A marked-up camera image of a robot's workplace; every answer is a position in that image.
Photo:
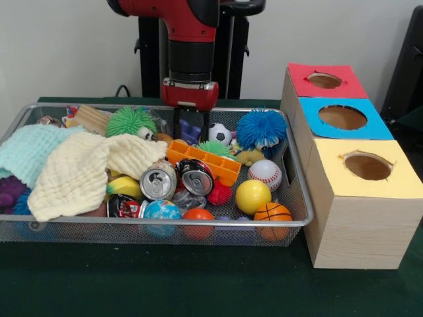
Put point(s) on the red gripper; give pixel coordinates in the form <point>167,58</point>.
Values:
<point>190,95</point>

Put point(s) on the purple toy block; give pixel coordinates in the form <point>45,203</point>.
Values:
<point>190,132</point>

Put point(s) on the long orange toy block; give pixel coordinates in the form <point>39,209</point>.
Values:
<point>205,158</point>

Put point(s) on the cream cloth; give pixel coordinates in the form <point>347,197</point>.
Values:
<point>72,175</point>

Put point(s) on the mint green cloth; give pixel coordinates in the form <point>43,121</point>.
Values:
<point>26,148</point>

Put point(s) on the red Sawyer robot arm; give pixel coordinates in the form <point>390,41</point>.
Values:
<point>191,26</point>

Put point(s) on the silver mesh bin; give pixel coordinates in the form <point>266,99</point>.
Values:
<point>99,231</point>

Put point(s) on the wooden box with three holes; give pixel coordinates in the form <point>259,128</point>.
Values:
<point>363,231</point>

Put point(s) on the toy soccer ball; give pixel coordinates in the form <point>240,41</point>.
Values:
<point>219,132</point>

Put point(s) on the green spiky ball with eyes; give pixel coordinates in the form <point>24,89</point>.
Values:
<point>130,122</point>

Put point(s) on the silver drink can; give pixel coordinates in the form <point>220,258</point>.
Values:
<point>158,181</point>

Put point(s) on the large blue spiky ball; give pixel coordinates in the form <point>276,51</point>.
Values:
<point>261,127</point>

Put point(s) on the white toy baseball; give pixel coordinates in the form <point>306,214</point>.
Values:
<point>265,174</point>

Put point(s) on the yellow ball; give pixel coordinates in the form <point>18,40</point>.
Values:
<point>252,197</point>

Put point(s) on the orange toy basketball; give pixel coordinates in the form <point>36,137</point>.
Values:
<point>272,212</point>

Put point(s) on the dark green side table cloth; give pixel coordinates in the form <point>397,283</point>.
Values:
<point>413,120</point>

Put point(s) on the black side stand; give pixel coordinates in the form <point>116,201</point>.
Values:
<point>406,66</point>

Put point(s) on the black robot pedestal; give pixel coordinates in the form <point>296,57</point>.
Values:
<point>234,49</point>

